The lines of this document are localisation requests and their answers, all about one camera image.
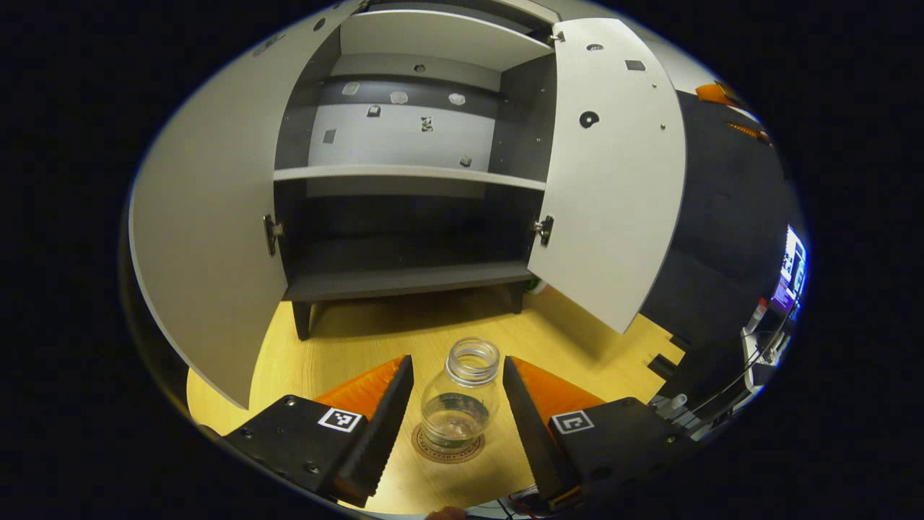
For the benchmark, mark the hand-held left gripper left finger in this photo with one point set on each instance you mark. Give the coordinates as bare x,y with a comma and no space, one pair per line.
379,433

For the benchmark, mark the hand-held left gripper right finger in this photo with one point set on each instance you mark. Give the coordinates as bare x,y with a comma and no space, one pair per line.
534,433

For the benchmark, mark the round brown coaster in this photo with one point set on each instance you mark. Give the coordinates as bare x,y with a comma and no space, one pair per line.
432,453

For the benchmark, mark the clear glass bottle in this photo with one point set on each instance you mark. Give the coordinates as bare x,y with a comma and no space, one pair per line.
462,412

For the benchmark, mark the white cabinet door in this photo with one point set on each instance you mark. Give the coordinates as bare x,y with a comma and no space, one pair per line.
613,202
216,217

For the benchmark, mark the small black block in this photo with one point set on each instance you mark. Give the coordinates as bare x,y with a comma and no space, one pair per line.
660,366
679,341

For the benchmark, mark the green and white flat object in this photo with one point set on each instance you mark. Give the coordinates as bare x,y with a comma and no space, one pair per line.
538,286

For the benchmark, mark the computer monitor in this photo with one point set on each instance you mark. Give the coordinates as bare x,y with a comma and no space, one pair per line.
790,274

